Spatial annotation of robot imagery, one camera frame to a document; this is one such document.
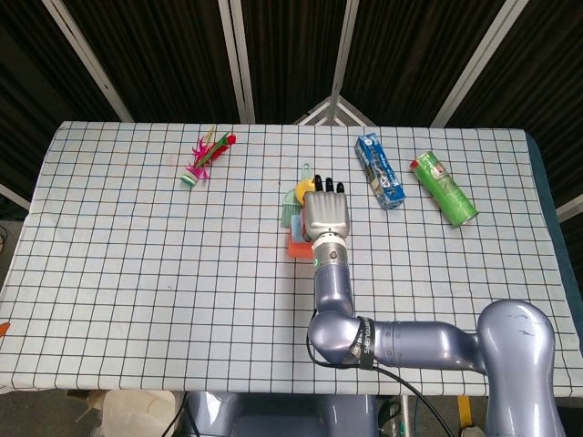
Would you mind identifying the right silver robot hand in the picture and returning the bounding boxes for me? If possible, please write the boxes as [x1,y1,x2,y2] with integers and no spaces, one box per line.
[302,174,352,242]

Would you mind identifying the yellow pear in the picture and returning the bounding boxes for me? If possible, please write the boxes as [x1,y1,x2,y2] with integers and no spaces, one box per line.
[294,179,316,204]

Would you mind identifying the orange foam cube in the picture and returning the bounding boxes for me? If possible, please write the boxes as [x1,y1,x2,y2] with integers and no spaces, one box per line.
[286,229,317,259]

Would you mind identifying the blue cookie box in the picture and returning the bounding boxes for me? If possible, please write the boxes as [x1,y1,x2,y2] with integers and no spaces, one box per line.
[354,134,406,211]

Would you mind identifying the green chips can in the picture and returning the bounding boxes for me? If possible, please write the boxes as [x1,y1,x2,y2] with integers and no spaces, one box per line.
[408,151,479,228]

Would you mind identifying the colourful feather shuttlecock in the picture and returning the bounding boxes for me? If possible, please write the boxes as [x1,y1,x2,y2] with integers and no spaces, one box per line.
[179,128,238,188]

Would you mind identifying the white black-grid tablecloth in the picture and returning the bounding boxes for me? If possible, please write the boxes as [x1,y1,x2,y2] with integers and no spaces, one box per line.
[0,120,579,396]

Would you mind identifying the white plastic container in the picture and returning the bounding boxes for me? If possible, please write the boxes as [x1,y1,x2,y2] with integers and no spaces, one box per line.
[100,390,183,437]

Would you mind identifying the blue-grey robot torso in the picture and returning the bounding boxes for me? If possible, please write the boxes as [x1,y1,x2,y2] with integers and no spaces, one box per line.
[184,391,379,437]

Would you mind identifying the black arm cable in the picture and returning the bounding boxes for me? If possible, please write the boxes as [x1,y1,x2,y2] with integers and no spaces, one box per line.
[305,309,456,437]

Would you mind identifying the dark folding screen white frame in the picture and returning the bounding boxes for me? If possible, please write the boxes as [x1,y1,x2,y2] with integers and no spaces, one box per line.
[0,0,583,224]

